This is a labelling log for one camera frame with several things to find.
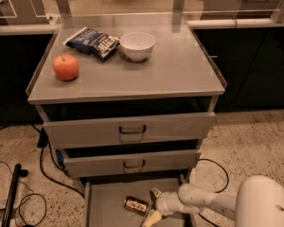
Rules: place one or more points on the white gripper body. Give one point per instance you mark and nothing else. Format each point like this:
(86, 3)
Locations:
(164, 202)

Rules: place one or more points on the orange soda can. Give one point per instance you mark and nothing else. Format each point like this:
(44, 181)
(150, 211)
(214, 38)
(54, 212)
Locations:
(136, 205)

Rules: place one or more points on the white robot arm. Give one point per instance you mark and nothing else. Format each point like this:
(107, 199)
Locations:
(258, 203)

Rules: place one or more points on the bottom grey drawer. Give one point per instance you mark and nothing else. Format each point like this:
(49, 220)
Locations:
(104, 203)

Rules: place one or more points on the grey drawer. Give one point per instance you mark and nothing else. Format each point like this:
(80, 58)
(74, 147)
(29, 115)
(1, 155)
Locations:
(128, 130)
(104, 203)
(131, 163)

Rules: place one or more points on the top grey drawer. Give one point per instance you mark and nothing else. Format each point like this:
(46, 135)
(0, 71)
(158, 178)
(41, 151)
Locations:
(128, 130)

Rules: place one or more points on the middle grey drawer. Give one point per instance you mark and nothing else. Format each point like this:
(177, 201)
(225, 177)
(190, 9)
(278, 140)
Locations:
(131, 163)

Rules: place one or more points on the grey drawer cabinet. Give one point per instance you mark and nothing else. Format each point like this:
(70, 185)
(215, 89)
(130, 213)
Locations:
(177, 77)

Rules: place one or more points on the black bar on floor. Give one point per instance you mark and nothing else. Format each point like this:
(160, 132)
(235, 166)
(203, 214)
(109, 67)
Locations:
(17, 173)

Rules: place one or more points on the white bowl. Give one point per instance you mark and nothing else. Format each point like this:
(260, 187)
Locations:
(137, 46)

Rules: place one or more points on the red apple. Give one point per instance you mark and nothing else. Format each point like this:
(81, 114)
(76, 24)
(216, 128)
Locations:
(66, 67)

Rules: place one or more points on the blue chip bag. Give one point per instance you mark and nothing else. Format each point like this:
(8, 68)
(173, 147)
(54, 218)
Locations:
(92, 42)

